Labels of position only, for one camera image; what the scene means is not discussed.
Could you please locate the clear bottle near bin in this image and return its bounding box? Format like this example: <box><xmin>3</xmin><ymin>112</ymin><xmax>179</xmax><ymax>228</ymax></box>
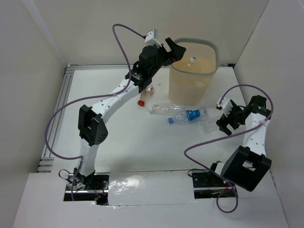
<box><xmin>148</xmin><ymin>103</ymin><xmax>185</xmax><ymax>115</ymax></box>

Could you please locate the small red-capped bottle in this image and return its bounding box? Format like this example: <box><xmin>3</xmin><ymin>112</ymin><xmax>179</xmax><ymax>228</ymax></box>
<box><xmin>137</xmin><ymin>84</ymin><xmax>154</xmax><ymax>107</ymax></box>

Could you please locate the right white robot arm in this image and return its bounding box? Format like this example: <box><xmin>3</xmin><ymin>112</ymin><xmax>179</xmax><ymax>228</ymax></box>
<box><xmin>207</xmin><ymin>95</ymin><xmax>272</xmax><ymax>192</ymax></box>

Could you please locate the glossy white tape sheet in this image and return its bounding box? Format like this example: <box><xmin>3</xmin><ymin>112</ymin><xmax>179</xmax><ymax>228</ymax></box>
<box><xmin>108</xmin><ymin>171</ymin><xmax>195</xmax><ymax>206</ymax></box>

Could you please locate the aluminium frame rail left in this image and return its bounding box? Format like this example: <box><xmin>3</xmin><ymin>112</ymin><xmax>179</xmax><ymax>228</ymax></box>
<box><xmin>38</xmin><ymin>64</ymin><xmax>74</xmax><ymax>171</ymax></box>

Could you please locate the capless clear bottle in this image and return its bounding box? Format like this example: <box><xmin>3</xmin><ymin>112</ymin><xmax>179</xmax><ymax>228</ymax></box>
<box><xmin>200</xmin><ymin>116</ymin><xmax>220</xmax><ymax>133</ymax></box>

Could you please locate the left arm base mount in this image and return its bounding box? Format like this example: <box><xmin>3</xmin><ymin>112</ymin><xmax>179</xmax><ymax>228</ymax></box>
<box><xmin>58</xmin><ymin>169</ymin><xmax>109</xmax><ymax>206</ymax></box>

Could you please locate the clear bottle front white cap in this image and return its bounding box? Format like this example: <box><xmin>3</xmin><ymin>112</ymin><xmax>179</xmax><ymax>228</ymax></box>
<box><xmin>176</xmin><ymin>56</ymin><xmax>212</xmax><ymax>74</ymax></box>

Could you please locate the blue-labelled blue-capped bottle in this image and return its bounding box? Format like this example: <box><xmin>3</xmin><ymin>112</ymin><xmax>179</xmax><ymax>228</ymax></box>
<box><xmin>168</xmin><ymin>107</ymin><xmax>208</xmax><ymax>124</ymax></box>

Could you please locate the beige mesh waste bin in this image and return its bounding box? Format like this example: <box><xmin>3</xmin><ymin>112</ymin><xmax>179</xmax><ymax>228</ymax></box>
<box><xmin>168</xmin><ymin>38</ymin><xmax>219</xmax><ymax>105</ymax></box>

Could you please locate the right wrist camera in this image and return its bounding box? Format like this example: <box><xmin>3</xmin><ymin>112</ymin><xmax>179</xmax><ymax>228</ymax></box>
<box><xmin>216</xmin><ymin>97</ymin><xmax>233</xmax><ymax>117</ymax></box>

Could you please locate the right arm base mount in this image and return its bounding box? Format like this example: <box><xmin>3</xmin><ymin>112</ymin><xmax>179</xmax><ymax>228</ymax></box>
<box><xmin>187</xmin><ymin>168</ymin><xmax>235</xmax><ymax>199</ymax></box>

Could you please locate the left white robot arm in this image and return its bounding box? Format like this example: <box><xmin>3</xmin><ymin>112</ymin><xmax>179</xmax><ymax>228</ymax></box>
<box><xmin>74</xmin><ymin>38</ymin><xmax>186</xmax><ymax>190</ymax></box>

